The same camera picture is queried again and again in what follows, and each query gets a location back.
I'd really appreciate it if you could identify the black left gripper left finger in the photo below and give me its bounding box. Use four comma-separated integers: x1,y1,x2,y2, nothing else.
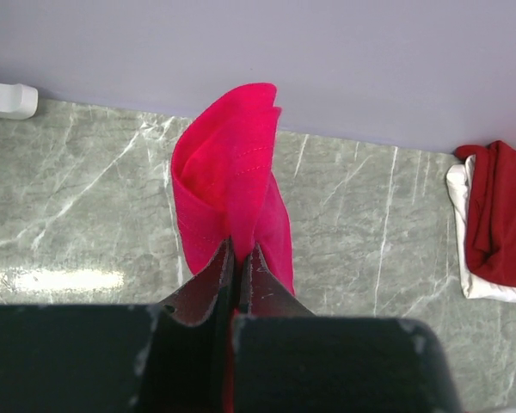
165,240,234,327

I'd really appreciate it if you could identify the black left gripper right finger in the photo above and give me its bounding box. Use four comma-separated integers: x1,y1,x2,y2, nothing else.
239,244,314,317

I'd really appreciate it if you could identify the pink red t-shirt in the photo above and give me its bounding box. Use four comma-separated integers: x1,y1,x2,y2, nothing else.
148,83,295,412

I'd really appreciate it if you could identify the white folded t-shirt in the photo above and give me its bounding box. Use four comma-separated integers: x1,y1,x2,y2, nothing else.
445,154,516,305

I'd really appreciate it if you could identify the dark red folded t-shirt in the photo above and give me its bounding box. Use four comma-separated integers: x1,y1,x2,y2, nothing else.
455,140,516,287

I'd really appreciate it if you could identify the white rack foot bar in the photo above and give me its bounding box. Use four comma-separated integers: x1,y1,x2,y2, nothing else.
0,83,39,120

